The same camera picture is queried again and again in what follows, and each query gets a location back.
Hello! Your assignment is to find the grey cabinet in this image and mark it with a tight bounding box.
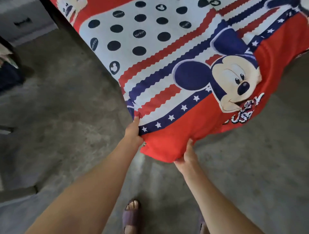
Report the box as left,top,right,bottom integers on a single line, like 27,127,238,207
0,0,58,47

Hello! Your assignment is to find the person's left forearm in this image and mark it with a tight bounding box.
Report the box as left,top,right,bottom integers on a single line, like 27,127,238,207
25,140,137,234

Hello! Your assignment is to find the black cabinet handle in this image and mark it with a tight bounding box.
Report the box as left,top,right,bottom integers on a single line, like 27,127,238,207
13,17,33,27

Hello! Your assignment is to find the grey metal stand frame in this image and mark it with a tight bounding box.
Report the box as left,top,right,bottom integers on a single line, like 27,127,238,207
0,125,39,203

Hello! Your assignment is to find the pale patterned cloth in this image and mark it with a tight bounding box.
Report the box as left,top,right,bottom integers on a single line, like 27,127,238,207
0,43,19,69

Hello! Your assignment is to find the person's left leg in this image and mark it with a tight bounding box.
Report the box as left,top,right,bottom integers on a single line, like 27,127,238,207
124,200,140,234

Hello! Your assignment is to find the person's left hand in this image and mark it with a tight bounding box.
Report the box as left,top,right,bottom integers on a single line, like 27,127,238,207
122,116,145,152

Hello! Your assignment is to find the cartoon print bed sheet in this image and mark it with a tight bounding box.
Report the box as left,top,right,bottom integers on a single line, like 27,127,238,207
49,0,309,163

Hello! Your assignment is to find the person's right hand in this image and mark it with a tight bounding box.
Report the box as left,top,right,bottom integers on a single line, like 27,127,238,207
173,139,203,177

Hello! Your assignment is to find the person's right forearm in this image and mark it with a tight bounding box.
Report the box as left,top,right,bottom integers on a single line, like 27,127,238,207
182,166,265,234

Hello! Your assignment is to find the purple left slipper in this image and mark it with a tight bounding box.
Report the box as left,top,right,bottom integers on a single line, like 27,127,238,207
122,199,142,234

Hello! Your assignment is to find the dark blue cloth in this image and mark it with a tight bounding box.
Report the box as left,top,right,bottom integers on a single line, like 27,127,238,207
0,61,26,93

